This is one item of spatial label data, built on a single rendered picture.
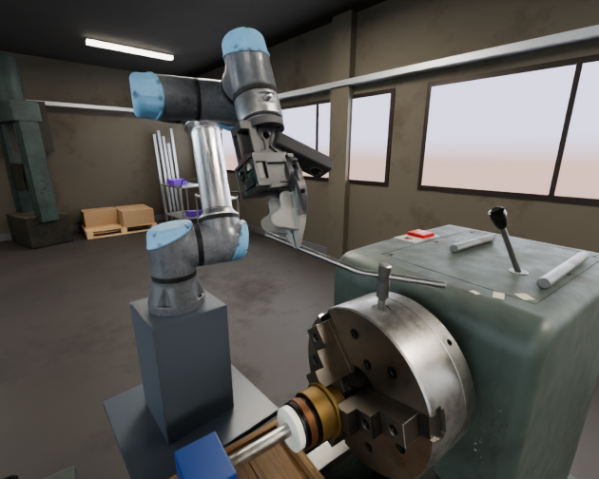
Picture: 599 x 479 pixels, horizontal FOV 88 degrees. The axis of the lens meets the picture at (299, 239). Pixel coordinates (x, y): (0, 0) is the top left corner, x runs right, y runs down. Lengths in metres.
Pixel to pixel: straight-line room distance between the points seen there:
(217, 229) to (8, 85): 6.07
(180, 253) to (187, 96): 0.40
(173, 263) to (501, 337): 0.72
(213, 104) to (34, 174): 5.89
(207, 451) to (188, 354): 0.43
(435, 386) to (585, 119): 2.97
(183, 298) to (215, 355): 0.20
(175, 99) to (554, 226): 3.20
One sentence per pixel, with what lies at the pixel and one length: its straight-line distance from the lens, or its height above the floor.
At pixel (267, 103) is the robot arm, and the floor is 1.59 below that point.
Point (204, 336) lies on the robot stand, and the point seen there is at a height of 1.03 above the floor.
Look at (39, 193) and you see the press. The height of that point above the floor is 0.89.
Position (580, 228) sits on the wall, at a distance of 3.41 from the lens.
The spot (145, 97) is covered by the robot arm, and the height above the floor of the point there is 1.60.
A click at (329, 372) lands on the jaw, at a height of 1.13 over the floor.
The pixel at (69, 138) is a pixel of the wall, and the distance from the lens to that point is 7.55.
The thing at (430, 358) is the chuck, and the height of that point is 1.19.
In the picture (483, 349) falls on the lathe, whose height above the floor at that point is 1.18.
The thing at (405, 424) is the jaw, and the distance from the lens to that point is 0.56.
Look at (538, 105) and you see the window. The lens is 3.43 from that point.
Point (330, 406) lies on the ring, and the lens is 0.58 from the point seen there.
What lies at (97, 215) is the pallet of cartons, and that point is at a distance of 7.15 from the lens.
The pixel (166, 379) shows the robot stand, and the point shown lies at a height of 0.95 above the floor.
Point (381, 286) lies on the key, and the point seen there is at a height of 1.29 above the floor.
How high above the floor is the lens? 1.51
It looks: 16 degrees down
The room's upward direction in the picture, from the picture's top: straight up
